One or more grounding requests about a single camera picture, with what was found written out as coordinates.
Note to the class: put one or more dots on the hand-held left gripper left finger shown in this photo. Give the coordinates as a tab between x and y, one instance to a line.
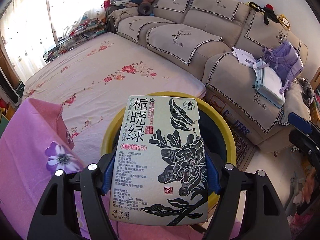
107	177

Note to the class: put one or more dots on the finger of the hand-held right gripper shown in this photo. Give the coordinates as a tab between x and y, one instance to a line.
301	140
298	120

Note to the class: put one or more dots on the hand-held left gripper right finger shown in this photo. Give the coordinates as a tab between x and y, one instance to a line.
212	177

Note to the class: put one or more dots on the yellow rim trash bin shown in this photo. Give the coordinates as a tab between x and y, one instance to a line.
112	130

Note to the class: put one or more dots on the beige floral tea box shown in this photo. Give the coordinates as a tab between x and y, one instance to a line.
160	155

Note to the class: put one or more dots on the grey furry item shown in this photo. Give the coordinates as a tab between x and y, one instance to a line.
307	90

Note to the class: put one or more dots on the patterned floor rug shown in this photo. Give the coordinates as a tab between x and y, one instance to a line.
242	147

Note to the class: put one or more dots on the light blue file folder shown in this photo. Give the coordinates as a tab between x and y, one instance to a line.
270	85

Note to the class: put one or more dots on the purple backpack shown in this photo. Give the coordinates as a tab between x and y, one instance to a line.
285	62

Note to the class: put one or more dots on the printed cardboard box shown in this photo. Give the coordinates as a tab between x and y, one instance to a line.
225	115

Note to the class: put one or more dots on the loose white papers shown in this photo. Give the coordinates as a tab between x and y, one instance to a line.
243	56

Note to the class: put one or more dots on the pink floral tablecloth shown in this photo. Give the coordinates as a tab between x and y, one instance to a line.
30	142

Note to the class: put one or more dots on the yellow lion plush toy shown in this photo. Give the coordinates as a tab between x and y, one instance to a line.
284	21

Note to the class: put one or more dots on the black red plush toy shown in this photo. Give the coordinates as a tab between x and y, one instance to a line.
267	12

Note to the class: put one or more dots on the teal yellow television cabinet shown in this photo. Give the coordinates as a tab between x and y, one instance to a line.
6	120

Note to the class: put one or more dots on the small dark green box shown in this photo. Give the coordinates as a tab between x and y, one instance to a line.
19	90

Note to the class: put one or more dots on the beige covered sofa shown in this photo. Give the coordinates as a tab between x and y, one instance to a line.
200	30

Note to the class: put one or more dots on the black tower fan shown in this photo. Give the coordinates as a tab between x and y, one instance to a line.
6	85

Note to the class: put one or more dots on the cluttered glass coffee table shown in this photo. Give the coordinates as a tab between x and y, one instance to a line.
75	37

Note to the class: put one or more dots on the sheer embroidered curtains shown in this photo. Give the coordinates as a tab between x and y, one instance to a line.
32	30

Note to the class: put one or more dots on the grey neck pillow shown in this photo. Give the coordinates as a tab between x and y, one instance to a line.
142	8

